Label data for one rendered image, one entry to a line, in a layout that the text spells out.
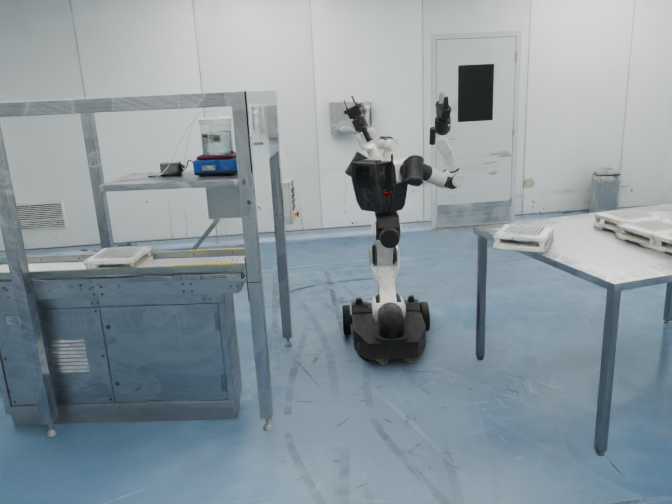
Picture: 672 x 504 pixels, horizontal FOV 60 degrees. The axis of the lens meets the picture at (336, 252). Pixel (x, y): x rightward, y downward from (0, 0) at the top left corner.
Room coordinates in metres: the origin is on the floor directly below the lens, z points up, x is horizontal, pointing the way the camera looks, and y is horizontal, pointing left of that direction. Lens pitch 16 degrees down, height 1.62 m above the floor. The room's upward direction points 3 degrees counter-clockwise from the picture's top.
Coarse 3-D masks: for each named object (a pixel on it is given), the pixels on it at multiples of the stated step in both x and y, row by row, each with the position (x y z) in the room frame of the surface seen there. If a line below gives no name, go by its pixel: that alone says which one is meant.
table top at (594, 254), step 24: (576, 216) 3.40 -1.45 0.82; (576, 240) 2.87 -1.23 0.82; (600, 240) 2.85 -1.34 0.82; (624, 240) 2.83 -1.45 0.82; (552, 264) 2.57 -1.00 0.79; (576, 264) 2.47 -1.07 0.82; (600, 264) 2.46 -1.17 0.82; (624, 264) 2.44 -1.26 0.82; (648, 264) 2.42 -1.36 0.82; (624, 288) 2.21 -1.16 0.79
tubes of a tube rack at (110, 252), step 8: (112, 248) 2.84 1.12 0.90; (120, 248) 2.83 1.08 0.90; (128, 248) 2.83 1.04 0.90; (136, 248) 2.82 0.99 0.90; (96, 256) 2.71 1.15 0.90; (104, 256) 2.71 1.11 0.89; (112, 256) 2.69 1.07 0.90; (120, 256) 2.69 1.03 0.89; (128, 256) 2.69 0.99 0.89; (104, 264) 2.70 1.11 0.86; (112, 264) 2.70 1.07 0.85; (120, 264) 2.71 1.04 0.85; (128, 264) 2.69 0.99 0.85
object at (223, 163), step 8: (200, 160) 2.70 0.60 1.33; (208, 160) 2.69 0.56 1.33; (216, 160) 2.69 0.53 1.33; (224, 160) 2.69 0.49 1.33; (232, 160) 2.68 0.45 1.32; (200, 168) 2.69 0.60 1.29; (208, 168) 2.69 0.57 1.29; (216, 168) 2.69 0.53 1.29; (224, 168) 2.68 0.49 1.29; (232, 168) 2.68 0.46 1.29
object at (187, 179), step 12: (120, 180) 2.70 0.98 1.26; (132, 180) 2.68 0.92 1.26; (144, 180) 2.66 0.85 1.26; (156, 180) 2.64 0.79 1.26; (168, 180) 2.62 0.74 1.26; (180, 180) 2.60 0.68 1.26; (192, 180) 2.58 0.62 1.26; (204, 180) 2.56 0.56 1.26; (216, 180) 2.55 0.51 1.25; (228, 180) 2.55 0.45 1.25
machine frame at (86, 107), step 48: (144, 96) 2.56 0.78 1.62; (192, 96) 2.55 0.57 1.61; (240, 96) 2.55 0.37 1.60; (0, 144) 2.62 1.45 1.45; (96, 144) 3.58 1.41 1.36; (240, 144) 2.55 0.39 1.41; (0, 192) 2.59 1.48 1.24; (96, 192) 3.56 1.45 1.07; (240, 192) 2.55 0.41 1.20; (288, 288) 3.53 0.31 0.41; (288, 336) 3.52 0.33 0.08; (48, 384) 2.62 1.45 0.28; (48, 432) 2.60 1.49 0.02
